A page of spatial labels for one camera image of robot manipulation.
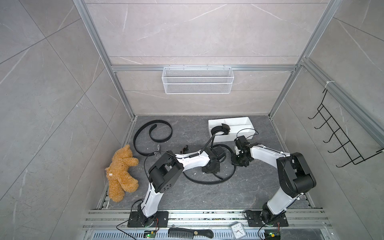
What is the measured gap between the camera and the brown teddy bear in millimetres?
762

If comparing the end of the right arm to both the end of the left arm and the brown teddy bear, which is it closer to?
the end of the left arm

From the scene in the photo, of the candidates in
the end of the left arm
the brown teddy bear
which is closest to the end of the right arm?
the end of the left arm
